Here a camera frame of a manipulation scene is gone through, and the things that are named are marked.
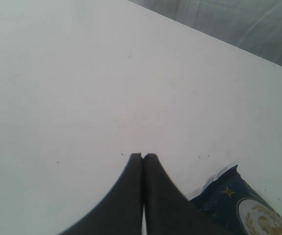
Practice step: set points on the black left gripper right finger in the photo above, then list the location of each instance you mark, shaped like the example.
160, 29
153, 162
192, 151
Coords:
167, 211

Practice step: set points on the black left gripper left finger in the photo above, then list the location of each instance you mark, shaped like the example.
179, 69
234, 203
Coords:
120, 211

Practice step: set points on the spaghetti packet with Italian flag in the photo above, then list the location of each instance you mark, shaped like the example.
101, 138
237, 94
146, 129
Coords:
231, 202

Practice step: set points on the white backdrop curtain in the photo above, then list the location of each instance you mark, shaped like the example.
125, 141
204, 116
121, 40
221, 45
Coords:
251, 25

